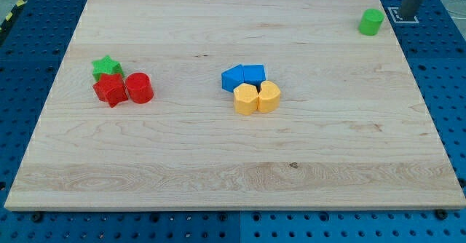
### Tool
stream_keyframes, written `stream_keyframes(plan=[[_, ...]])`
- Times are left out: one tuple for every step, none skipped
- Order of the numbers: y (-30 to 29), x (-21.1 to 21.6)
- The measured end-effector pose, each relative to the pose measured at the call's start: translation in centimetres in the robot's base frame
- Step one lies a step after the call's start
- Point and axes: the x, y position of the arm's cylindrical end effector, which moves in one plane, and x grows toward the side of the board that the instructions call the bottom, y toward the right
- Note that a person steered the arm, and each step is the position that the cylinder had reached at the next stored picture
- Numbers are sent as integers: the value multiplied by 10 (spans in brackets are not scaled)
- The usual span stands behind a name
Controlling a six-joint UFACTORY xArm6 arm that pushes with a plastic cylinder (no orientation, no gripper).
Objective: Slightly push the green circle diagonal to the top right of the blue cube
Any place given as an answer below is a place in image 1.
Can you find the green cylinder block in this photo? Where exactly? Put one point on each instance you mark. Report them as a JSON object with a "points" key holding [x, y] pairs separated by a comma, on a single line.
{"points": [[371, 22]]}

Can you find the blue cube block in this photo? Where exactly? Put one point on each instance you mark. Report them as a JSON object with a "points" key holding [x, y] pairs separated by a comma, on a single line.
{"points": [[254, 74]]}

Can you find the yellow hexagon block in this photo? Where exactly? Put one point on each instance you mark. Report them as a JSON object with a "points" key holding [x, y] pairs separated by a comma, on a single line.
{"points": [[245, 99]]}

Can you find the blue triangular block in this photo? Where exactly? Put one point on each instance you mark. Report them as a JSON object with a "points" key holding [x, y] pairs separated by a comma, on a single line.
{"points": [[232, 78]]}

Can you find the yellow heart block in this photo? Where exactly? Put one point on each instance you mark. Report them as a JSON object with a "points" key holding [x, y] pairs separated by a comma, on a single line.
{"points": [[268, 97]]}

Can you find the red cylinder block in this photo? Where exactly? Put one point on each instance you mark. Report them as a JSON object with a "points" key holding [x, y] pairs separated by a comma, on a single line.
{"points": [[139, 87]]}

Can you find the wooden board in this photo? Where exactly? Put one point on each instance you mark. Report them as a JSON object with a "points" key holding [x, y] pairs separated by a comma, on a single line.
{"points": [[352, 131]]}

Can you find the red star block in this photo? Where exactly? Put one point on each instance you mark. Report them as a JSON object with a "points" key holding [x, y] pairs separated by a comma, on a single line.
{"points": [[111, 89]]}

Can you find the green star block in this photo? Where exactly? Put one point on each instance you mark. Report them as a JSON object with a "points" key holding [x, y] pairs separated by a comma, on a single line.
{"points": [[106, 65]]}

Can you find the white fiducial marker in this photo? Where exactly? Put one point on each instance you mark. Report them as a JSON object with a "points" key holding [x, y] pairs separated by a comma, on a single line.
{"points": [[397, 18]]}

